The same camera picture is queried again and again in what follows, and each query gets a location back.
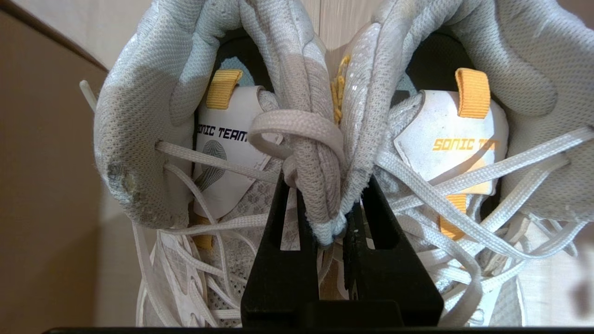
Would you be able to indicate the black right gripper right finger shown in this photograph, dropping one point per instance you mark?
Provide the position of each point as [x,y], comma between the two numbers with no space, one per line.
[394,287]

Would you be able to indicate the white sneaker purple tongue print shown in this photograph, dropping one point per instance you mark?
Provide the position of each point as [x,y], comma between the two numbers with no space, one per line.
[139,116]

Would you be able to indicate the brown cardboard shoe box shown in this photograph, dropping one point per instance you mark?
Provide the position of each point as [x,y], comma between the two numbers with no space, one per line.
[46,185]

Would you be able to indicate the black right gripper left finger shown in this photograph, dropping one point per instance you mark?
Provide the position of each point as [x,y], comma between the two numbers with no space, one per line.
[278,283]

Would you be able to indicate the white sneaker orange tongue print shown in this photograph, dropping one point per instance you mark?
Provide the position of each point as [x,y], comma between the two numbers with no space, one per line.
[533,69]

